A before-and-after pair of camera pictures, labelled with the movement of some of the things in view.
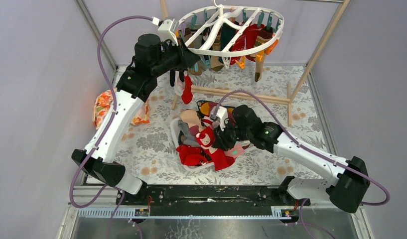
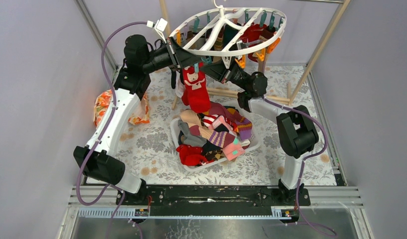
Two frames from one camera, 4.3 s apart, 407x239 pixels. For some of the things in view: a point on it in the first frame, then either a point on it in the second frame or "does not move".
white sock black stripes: (179, 85) does not move
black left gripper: (182, 57) does not move
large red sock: (205, 138) → (195, 91)
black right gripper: (221, 140) → (218, 71)
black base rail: (211, 196) does not move
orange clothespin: (269, 50) does not move
